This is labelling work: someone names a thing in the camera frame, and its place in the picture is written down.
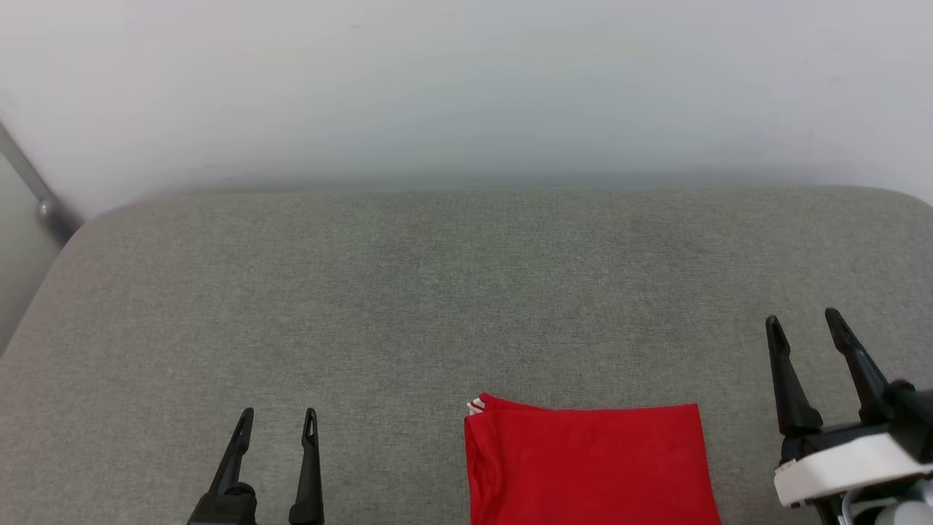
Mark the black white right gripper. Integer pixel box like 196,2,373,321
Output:
765,307,933,509

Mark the red garment with white sleeves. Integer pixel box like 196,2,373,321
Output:
463,393,723,525

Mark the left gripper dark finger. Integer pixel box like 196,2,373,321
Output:
289,408,326,525
187,408,258,525

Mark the grey metal bar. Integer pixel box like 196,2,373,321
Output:
0,122,82,245

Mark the grey fabric sofa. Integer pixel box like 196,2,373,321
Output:
0,185,933,525

